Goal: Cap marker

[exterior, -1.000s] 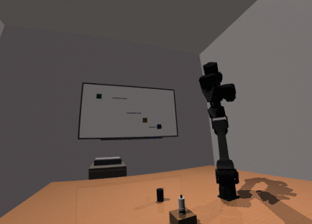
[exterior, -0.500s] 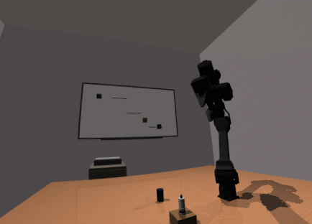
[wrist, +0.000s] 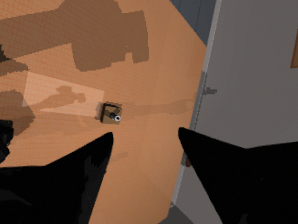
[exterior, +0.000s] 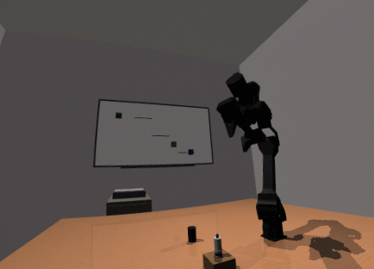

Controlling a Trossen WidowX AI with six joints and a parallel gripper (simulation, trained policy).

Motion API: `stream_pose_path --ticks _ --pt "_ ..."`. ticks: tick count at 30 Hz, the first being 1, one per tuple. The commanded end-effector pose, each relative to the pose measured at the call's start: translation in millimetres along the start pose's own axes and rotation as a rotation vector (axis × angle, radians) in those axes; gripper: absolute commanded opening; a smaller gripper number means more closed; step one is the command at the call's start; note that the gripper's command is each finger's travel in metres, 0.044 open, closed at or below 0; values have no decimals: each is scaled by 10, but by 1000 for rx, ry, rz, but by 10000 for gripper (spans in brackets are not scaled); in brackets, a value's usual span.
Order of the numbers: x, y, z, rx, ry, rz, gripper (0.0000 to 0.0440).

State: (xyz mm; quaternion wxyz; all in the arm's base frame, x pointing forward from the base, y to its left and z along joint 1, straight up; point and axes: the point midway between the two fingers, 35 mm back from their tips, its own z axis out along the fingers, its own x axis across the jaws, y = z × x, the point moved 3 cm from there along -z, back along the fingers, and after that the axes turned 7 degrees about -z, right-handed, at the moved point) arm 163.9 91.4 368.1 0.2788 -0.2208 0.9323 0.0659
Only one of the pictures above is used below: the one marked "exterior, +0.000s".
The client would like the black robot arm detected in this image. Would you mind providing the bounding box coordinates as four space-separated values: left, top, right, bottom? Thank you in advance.
226 73 288 241

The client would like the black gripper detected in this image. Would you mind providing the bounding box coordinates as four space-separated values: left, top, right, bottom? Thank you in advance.
217 97 265 153

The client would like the white marker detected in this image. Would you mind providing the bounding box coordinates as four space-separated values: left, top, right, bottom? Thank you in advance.
214 234 222 258

